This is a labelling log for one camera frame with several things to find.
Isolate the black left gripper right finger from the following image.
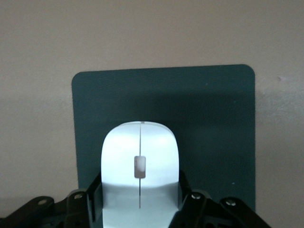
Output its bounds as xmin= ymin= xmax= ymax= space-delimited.
xmin=170 ymin=170 xmax=273 ymax=228

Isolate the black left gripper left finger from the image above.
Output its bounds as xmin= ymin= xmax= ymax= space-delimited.
xmin=0 ymin=171 xmax=105 ymax=228

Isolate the white computer mouse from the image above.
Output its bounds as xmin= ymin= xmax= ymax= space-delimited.
xmin=101 ymin=121 xmax=183 ymax=228

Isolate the black mouse pad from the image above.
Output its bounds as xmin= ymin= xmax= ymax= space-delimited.
xmin=71 ymin=64 xmax=257 ymax=216

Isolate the brown table cover mat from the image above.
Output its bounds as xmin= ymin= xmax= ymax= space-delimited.
xmin=0 ymin=0 xmax=304 ymax=228

